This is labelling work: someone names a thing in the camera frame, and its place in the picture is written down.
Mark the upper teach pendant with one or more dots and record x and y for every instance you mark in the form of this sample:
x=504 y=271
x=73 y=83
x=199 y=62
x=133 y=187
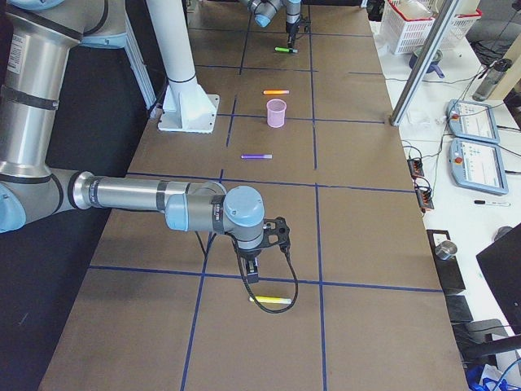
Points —
x=471 y=120

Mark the teach pendant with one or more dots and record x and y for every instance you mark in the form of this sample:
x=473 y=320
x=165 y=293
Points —
x=471 y=120
x=478 y=166

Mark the black marker pen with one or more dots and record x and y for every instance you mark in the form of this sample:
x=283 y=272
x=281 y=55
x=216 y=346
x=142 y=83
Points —
x=492 y=203

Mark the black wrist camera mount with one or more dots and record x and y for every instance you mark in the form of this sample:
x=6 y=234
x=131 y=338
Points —
x=276 y=232

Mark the orange highlighter pen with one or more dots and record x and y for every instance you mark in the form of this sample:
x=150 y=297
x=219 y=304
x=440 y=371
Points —
x=275 y=92

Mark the purple highlighter pen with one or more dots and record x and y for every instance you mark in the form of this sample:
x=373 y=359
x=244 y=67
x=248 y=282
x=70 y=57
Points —
x=256 y=156

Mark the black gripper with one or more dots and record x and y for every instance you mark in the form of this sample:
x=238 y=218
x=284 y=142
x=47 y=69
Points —
x=291 y=29
x=248 y=256

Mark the green highlighter pen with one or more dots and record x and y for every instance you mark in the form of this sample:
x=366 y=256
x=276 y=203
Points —
x=286 y=50

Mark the pink mesh pen holder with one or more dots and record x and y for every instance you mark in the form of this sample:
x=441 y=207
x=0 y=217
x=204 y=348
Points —
x=276 y=112

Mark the dark water bottle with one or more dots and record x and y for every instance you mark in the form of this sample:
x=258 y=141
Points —
x=495 y=73

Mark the aluminium frame post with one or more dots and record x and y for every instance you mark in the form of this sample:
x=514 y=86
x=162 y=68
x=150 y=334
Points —
x=430 y=46

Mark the black monitor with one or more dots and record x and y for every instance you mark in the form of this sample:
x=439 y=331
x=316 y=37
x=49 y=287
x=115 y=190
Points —
x=500 y=265

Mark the white plastic basket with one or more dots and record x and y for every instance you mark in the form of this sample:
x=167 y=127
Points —
x=403 y=34

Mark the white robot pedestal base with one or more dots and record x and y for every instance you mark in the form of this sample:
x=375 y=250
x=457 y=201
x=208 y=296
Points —
x=186 y=107

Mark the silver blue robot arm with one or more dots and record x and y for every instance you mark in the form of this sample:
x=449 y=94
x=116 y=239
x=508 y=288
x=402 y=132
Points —
x=264 y=11
x=44 y=33

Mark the orange black power strip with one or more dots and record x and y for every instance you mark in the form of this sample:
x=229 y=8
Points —
x=422 y=186

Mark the lower teach pendant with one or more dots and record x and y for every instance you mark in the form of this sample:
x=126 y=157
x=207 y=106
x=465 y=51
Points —
x=478 y=166

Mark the yellow highlighter pen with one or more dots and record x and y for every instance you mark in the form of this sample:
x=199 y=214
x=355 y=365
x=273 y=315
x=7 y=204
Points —
x=272 y=300

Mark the small metal cup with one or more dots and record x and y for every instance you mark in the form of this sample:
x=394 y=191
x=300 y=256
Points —
x=445 y=250

